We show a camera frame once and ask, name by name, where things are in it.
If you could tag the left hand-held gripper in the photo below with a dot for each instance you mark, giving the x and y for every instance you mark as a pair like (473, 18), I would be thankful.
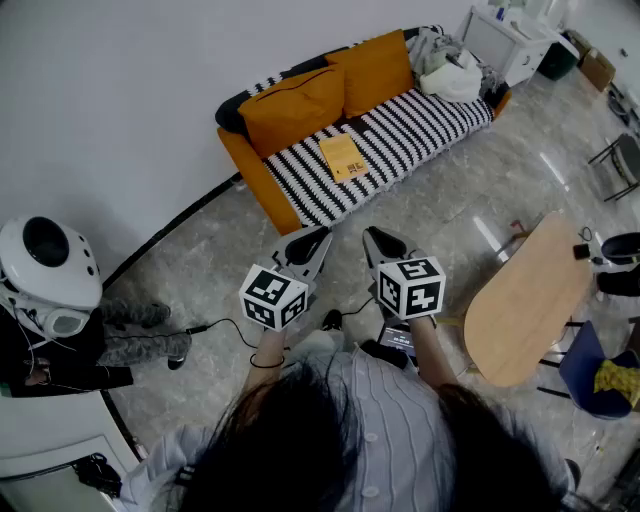
(272, 297)

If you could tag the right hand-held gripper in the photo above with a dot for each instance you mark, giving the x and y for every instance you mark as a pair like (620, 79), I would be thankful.
(410, 290)

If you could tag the orange sofa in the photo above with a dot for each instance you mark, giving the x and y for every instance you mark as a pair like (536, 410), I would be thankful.
(260, 185)

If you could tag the yellow book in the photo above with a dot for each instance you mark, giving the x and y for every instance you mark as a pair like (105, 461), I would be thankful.
(342, 155)

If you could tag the person's right forearm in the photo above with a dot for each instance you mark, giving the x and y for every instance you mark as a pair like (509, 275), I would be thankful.
(432, 350)

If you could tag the person's left forearm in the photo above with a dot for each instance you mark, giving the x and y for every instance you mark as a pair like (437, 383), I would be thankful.
(267, 345)

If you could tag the oval wooden table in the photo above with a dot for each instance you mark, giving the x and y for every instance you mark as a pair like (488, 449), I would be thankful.
(525, 310)

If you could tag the person's black shoe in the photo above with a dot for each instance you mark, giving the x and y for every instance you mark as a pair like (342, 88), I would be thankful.
(332, 320)

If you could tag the lit-screen phone at waist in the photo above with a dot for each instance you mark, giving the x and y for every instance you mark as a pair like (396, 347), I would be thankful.
(397, 340)

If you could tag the black waist pouch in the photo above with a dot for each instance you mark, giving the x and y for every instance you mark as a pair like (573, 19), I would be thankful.
(380, 350)

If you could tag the person's light jeans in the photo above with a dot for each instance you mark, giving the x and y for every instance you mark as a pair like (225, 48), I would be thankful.
(317, 345)

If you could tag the black and white striped blanket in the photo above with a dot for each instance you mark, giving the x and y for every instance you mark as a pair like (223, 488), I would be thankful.
(400, 130)

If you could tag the black wristband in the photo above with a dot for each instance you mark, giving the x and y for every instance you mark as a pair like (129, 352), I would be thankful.
(267, 366)

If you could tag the orange cushion with black zipper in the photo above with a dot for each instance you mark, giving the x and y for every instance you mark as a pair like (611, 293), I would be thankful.
(295, 115)

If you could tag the person's pale striped shirt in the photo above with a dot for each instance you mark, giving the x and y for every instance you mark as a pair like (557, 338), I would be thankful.
(395, 425)

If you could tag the pale green cloth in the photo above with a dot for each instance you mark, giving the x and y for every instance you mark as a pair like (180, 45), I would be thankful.
(436, 61)

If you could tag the blue chair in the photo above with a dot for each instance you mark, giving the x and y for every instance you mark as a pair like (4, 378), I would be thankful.
(582, 370)

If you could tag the white cabinet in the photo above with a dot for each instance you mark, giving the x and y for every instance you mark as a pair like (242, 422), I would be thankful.
(495, 40)

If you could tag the dark green bin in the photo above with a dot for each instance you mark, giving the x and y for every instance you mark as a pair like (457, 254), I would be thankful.
(557, 62)

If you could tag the black chair with pale cushion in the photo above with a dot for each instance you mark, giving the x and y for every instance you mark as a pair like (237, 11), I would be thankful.
(627, 155)

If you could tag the yellow checked cloth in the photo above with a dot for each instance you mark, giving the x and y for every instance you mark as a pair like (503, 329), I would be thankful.
(617, 380)

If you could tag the white dome backpack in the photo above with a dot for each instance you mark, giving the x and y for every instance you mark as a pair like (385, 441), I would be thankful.
(45, 265)

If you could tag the cardboard box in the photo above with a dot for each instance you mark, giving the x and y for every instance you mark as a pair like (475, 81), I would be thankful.
(597, 70)

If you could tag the white curved counter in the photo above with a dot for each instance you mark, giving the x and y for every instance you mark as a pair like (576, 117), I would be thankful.
(45, 425)

